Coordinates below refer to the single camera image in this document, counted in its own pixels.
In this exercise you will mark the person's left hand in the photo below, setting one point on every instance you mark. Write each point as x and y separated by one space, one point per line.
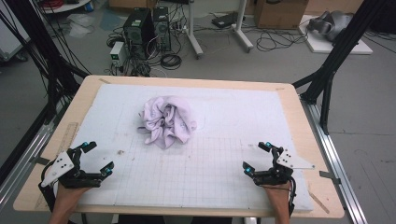
68 194

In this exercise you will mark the beige tape strip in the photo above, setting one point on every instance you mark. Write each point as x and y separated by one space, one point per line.
104 81

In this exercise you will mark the clear plastic bag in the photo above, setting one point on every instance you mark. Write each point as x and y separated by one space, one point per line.
79 26

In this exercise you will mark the white cabinet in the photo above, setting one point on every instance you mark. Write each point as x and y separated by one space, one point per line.
11 37

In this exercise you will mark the person's right hand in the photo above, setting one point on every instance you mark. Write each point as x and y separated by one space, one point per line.
280 194

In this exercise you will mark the white floor board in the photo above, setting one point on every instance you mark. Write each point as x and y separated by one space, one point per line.
323 46

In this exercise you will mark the wooden ruler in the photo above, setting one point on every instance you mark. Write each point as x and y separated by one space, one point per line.
70 133

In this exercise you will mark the large black computer tower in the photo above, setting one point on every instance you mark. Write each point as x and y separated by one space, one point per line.
137 31

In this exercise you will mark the slim black computer tower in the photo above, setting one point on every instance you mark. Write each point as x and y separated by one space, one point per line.
162 28

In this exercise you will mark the round white table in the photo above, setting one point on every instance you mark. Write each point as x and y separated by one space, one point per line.
71 6

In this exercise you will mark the aluminium rail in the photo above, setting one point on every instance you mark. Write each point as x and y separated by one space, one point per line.
29 152
327 146

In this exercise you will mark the brown cardboard box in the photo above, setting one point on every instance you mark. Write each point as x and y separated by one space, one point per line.
280 14

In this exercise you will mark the black flat device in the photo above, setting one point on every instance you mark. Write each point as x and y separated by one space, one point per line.
224 20

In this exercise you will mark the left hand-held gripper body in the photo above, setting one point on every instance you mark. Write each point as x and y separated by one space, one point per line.
62 168

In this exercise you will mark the white box with green display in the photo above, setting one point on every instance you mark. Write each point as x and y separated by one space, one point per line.
117 53

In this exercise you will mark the lilac printed towel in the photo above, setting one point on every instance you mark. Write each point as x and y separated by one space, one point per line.
168 121

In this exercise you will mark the white grid mat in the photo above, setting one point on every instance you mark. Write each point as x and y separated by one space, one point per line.
218 109

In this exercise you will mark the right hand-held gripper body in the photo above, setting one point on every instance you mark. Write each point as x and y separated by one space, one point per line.
277 177

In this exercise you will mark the grey metal bracket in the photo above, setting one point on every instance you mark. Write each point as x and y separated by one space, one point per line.
39 160
330 176

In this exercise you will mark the white stand leg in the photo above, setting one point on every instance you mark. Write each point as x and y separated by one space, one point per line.
243 37
194 40

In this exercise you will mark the grey backpack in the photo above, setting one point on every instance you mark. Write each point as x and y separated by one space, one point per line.
334 23

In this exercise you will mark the black metal frame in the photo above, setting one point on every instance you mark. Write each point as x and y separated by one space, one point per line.
37 37
342 43

